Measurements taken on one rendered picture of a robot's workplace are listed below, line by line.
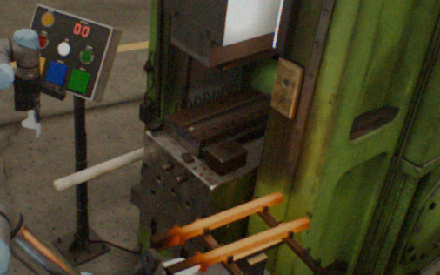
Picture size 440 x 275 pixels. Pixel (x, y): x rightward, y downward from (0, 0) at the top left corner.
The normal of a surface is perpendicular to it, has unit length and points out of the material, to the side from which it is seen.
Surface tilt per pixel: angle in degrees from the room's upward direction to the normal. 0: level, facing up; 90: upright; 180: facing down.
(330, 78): 90
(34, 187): 0
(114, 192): 0
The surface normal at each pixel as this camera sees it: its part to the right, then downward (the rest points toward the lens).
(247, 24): 0.65, 0.49
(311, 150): -0.75, 0.30
